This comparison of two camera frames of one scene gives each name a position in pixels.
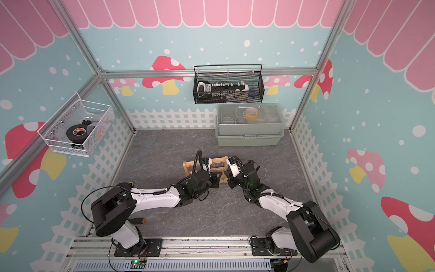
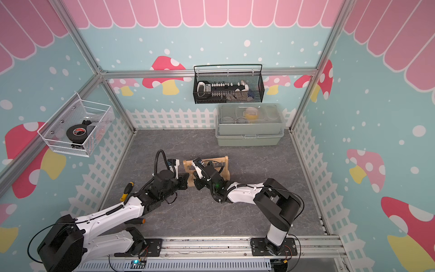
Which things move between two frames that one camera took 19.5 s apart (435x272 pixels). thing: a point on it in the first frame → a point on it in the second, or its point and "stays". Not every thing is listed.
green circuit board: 137,264 stays
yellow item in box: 251,113 stays
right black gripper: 231,182 → 197,181
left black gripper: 216,181 → 183,179
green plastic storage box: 249,124 stays
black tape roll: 77,134 stays
